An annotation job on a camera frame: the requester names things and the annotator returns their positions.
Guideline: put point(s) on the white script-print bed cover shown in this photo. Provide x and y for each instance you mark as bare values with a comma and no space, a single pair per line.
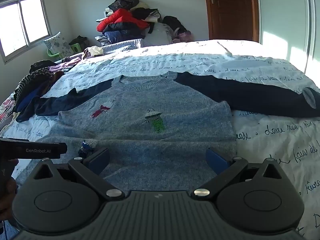
275,197

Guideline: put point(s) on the blue garment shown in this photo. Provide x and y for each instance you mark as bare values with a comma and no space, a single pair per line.
26,99

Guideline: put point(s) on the person's left hand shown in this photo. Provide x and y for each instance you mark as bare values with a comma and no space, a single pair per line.
7,198

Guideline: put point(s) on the black bag on pile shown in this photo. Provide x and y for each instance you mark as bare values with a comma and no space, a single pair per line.
123,4

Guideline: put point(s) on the white wardrobe sliding door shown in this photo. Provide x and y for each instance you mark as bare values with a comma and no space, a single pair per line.
289,29

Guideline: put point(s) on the floral pillow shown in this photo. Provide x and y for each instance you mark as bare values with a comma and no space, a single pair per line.
57,44

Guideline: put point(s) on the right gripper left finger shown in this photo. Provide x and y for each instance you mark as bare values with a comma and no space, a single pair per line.
89,170

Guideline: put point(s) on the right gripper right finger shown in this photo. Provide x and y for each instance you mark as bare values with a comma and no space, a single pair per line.
226,171

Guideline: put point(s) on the red puffer jacket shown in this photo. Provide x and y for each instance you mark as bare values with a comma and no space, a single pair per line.
119,16

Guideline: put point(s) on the brown wooden door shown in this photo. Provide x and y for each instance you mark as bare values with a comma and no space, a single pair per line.
233,19

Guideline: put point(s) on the green plastic chair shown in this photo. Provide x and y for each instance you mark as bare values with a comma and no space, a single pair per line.
76,48

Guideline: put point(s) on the grey navy knit sweater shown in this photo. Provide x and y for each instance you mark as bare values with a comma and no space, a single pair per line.
158,128

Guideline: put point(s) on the navy puffer jacket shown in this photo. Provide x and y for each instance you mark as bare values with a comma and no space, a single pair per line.
122,31

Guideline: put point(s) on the sliding window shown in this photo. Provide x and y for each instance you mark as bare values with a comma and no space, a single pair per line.
24,25

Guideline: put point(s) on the black white striped garment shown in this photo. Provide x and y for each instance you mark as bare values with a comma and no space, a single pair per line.
40,81

